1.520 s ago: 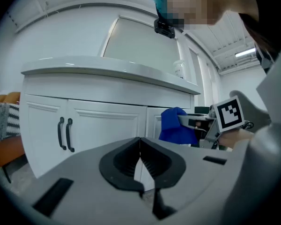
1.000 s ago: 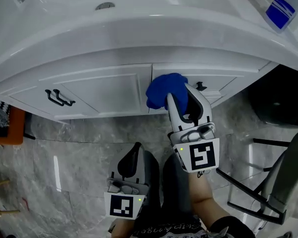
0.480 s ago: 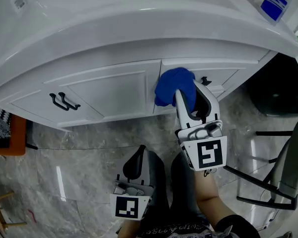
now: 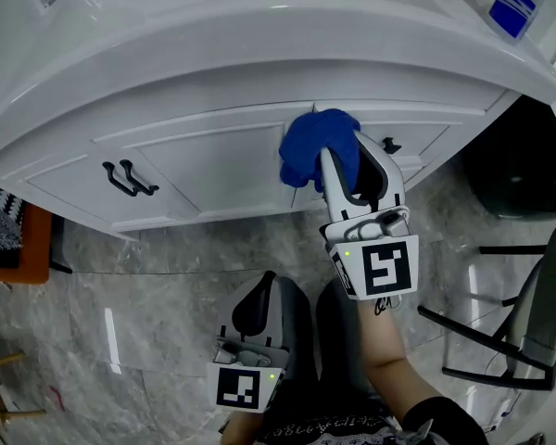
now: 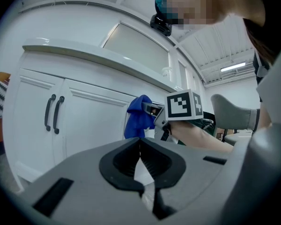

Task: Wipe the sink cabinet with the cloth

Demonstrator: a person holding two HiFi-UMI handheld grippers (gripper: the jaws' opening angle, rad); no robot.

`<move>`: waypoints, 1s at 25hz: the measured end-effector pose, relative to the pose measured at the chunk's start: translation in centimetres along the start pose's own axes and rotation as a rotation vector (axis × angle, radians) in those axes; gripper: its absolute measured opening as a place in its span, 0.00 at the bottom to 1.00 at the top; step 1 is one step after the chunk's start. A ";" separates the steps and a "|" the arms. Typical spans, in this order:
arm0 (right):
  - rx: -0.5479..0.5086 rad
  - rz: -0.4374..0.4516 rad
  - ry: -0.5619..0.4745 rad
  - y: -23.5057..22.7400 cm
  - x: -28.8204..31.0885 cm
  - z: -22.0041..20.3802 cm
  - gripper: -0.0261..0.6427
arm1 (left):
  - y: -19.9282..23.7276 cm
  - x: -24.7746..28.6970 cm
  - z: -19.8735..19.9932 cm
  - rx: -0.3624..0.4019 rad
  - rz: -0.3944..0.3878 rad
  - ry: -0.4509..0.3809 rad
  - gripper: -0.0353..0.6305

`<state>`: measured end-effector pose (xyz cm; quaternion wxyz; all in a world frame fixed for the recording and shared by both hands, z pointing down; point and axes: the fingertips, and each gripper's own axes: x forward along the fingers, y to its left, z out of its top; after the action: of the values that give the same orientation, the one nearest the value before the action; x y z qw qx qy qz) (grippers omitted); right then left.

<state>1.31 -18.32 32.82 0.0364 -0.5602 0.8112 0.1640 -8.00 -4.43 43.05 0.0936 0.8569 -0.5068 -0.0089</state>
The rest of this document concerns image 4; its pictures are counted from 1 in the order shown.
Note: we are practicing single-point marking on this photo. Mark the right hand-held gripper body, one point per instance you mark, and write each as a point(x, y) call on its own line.
point(384, 267)

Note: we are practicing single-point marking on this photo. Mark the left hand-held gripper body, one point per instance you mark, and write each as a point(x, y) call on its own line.
point(236, 387)

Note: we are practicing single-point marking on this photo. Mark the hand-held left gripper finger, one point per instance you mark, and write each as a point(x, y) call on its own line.
point(227, 313)
point(280, 322)

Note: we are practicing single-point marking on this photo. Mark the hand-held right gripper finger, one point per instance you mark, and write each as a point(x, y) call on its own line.
point(333, 188)
point(394, 179)

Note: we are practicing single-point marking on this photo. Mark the blue cloth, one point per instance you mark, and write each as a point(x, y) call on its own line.
point(315, 146)

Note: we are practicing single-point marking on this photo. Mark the large white drawer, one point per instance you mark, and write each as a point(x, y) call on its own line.
point(421, 132)

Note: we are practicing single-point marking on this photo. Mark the person's right forearm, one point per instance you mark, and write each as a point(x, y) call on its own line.
point(384, 350)

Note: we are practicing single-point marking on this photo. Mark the person's left forearm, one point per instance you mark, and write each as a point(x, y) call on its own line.
point(238, 431)

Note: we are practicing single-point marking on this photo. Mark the person's left leg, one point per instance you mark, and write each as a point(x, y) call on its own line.
point(301, 341)

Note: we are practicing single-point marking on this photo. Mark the person's leg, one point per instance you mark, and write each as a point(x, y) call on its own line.
point(340, 341)
point(301, 341)

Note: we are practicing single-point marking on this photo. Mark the black spiral wrist band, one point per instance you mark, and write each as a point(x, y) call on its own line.
point(381, 308)

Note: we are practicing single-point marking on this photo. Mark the person's right leg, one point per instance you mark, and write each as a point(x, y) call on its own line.
point(340, 341)

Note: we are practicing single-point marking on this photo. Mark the person's black lace-print shirt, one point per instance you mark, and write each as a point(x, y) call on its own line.
point(333, 429)

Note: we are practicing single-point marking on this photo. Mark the white cabinet door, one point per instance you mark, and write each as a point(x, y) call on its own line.
point(213, 165)
point(65, 188)

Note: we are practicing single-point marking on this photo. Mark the white vanity cabinet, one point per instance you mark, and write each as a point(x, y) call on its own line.
point(259, 40)

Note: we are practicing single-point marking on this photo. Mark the orange sofa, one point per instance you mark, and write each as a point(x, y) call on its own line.
point(34, 248)

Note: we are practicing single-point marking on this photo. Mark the white spray bottle blue label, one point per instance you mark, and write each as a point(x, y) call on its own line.
point(514, 3)

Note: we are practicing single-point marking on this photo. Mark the wooden stool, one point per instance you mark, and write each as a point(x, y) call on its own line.
point(4, 359)

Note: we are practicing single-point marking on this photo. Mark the black white patterned pillow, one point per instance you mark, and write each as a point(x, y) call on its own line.
point(0, 230)

